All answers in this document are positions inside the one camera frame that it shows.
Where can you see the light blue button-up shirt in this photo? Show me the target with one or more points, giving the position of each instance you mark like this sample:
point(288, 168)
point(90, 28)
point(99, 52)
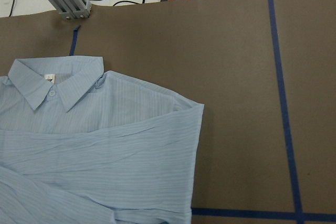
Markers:
point(83, 145)

